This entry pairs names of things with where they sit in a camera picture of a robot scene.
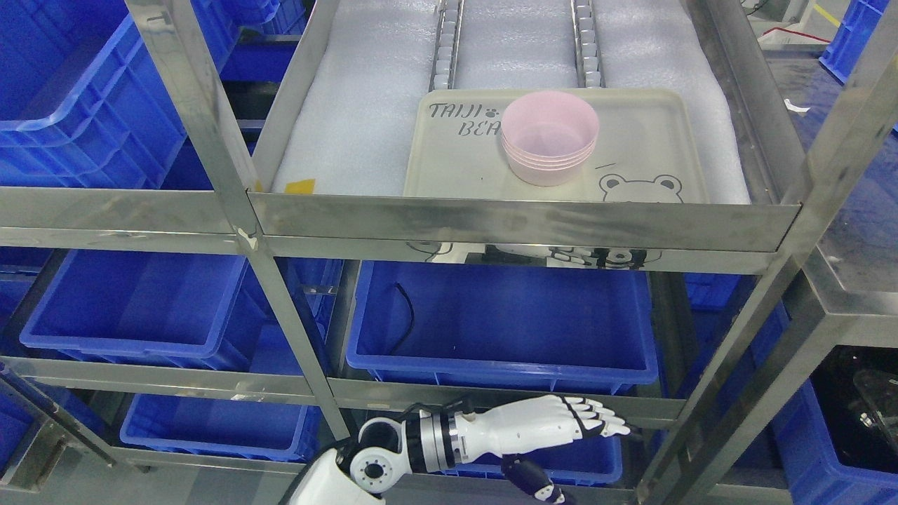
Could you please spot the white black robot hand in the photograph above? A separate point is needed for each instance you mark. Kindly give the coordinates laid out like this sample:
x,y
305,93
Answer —
x,y
513,431

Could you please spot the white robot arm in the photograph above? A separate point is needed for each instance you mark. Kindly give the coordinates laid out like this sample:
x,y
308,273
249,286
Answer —
x,y
361,469

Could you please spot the blue bin under shelf centre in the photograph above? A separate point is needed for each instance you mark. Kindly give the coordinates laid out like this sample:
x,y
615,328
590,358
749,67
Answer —
x,y
532,328

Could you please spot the blue bin under shelf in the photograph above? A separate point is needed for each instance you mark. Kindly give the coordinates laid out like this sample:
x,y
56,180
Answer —
x,y
199,312
532,328

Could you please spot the steel shelf rack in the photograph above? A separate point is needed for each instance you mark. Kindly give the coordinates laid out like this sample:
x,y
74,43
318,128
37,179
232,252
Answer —
x,y
795,192

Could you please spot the stack of pink bowls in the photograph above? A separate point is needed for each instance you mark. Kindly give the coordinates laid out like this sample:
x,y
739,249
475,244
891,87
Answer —
x,y
547,136

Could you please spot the blue bin under shelf left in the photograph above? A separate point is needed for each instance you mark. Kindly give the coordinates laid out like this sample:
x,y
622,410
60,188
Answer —
x,y
199,312

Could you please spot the cream bear tray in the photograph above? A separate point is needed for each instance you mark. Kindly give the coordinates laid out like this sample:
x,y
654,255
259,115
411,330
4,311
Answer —
x,y
645,149

